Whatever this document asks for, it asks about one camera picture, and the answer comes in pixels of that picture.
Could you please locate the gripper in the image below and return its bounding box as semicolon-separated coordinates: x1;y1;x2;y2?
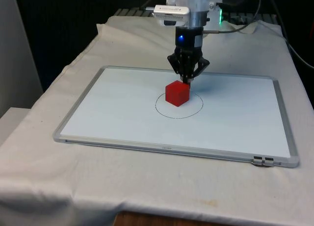
167;26;210;84

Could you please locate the red cube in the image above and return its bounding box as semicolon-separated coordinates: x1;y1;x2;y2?
164;79;191;107

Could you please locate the whiteboard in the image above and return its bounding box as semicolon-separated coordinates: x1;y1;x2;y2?
52;65;301;169

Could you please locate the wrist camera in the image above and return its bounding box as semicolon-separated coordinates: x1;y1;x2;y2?
152;4;191;27

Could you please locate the thin black cable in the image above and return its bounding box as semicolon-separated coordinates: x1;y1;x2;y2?
203;0;262;35

